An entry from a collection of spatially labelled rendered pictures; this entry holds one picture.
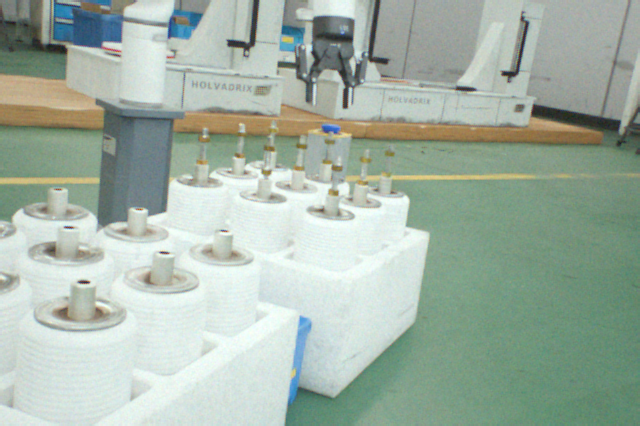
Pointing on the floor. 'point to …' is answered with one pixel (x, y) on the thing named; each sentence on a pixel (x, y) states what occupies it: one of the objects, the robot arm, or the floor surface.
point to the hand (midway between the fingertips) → (329, 100)
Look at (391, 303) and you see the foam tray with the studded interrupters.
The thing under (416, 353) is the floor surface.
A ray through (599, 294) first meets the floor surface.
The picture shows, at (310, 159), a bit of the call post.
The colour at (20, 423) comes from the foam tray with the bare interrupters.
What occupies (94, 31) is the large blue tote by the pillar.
